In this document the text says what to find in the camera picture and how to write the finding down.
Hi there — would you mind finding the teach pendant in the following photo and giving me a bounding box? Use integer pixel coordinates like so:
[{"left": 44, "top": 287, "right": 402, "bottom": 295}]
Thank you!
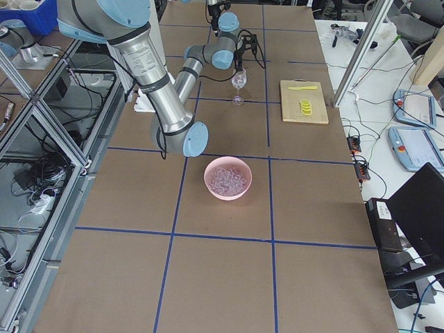
[
  {"left": 388, "top": 127, "right": 443, "bottom": 172},
  {"left": 393, "top": 89, "right": 436, "bottom": 128}
]

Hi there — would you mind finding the clear wine glass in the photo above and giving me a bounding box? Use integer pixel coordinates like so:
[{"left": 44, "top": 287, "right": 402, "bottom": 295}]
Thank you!
[{"left": 231, "top": 69, "right": 247, "bottom": 105}]

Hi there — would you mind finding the aluminium frame post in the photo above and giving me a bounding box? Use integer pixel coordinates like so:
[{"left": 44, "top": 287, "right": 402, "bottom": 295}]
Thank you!
[{"left": 333, "top": 0, "right": 393, "bottom": 108}]

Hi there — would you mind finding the grey office chair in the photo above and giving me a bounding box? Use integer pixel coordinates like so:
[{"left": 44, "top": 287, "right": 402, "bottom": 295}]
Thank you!
[{"left": 391, "top": 0, "right": 443, "bottom": 44}]

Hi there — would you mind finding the black monitor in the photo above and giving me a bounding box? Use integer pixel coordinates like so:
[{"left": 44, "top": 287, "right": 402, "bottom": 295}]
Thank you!
[{"left": 386, "top": 162, "right": 443, "bottom": 289}]

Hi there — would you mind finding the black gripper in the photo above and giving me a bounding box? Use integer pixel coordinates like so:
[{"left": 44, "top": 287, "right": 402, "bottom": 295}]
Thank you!
[{"left": 234, "top": 49, "right": 244, "bottom": 72}]

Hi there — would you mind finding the yellow plastic knife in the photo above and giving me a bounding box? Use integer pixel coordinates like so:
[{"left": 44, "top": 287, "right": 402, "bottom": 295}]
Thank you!
[{"left": 287, "top": 85, "right": 318, "bottom": 91}]

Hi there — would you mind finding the far teach pendant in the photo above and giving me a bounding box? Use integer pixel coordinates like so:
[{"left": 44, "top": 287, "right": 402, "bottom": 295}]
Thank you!
[{"left": 393, "top": 89, "right": 436, "bottom": 128}]

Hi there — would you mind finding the near teach pendant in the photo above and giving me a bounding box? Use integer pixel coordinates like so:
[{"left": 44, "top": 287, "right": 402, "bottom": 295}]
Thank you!
[{"left": 388, "top": 127, "right": 443, "bottom": 172}]

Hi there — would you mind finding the orange black connector module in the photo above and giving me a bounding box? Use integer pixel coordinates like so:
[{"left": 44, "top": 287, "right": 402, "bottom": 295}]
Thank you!
[{"left": 347, "top": 136, "right": 361, "bottom": 154}]

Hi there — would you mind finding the metal rod with hose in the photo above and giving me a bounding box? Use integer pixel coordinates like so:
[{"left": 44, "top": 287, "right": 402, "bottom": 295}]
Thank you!
[{"left": 348, "top": 35, "right": 401, "bottom": 93}]

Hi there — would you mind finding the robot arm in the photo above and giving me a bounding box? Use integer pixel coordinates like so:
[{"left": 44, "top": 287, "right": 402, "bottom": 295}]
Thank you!
[
  {"left": 57, "top": 1, "right": 241, "bottom": 157},
  {"left": 205, "top": 0, "right": 231, "bottom": 37}
]

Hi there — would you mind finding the black box device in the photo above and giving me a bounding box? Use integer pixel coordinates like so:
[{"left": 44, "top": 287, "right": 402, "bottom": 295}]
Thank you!
[{"left": 365, "top": 198, "right": 402, "bottom": 253}]

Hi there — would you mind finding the blue storage bin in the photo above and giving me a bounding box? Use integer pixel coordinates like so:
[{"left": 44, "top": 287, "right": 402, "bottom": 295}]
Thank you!
[{"left": 1, "top": 1, "right": 58, "bottom": 35}]

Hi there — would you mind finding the clear plastic bag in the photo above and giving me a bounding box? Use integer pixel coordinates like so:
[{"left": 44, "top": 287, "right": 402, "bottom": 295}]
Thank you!
[{"left": 330, "top": 24, "right": 361, "bottom": 47}]

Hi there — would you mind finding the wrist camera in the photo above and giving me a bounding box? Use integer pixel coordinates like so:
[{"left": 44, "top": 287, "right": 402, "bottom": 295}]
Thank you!
[{"left": 241, "top": 32, "right": 258, "bottom": 56}]

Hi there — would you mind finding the clear ice cubes pile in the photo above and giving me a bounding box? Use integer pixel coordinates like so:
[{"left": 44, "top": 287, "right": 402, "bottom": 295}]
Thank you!
[{"left": 210, "top": 166, "right": 248, "bottom": 196}]

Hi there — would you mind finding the bamboo cutting board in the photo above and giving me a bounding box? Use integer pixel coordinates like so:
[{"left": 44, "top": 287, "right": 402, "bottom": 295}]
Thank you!
[{"left": 280, "top": 80, "right": 329, "bottom": 124}]

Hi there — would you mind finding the pink bowl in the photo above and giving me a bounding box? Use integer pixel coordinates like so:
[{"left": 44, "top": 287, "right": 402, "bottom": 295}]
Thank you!
[{"left": 204, "top": 156, "right": 253, "bottom": 200}]

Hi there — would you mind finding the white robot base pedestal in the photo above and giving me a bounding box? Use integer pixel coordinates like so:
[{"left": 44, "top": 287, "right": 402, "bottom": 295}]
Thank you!
[{"left": 133, "top": 0, "right": 174, "bottom": 114}]

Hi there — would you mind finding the aluminium frame rack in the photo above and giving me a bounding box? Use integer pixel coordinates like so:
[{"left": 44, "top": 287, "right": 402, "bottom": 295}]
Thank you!
[{"left": 1, "top": 31, "right": 128, "bottom": 332}]

